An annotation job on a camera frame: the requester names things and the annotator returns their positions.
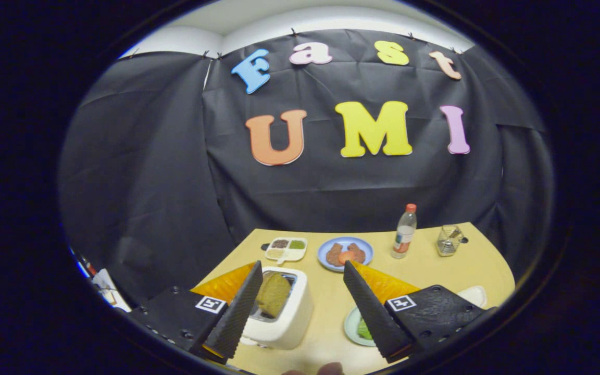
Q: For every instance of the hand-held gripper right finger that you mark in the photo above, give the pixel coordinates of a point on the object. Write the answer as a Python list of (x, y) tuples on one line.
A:
[(370, 312)]

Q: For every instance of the black backdrop cloth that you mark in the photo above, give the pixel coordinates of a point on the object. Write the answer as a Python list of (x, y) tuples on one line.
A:
[(175, 182)]

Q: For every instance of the white divided seasoning tray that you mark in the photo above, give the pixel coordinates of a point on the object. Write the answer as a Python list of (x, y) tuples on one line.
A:
[(284, 256)]

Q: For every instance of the clear plastic water bottle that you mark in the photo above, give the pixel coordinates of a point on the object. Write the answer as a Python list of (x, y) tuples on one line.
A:
[(404, 237)]

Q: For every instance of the red meat pieces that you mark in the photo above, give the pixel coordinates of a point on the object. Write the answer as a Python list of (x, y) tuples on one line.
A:
[(346, 254)]

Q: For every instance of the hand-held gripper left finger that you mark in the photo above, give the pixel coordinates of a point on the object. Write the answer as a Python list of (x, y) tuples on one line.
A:
[(237, 312)]

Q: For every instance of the blue plate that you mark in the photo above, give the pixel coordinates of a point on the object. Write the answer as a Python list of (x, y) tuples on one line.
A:
[(322, 256)]

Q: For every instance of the white plate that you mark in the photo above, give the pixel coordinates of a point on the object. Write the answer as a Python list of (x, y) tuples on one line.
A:
[(476, 296)]

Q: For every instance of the brown toast slice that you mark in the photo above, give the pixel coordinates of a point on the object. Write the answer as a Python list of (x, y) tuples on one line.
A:
[(274, 294)]

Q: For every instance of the pale green plate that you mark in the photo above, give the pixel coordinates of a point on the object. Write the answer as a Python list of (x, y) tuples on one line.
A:
[(351, 325)]

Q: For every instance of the white toaster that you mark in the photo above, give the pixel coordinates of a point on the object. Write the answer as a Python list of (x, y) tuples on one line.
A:
[(295, 317)]

